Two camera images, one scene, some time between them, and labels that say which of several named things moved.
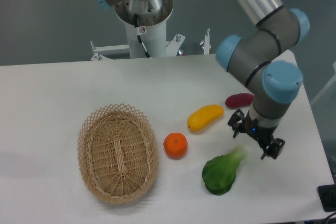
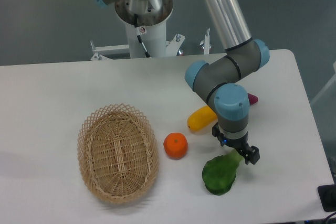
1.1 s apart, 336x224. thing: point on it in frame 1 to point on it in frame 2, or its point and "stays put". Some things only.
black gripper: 261,134 to 241,145
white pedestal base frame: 172,47 stays put
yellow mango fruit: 203,117 stays put
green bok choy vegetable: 219,172 stays put
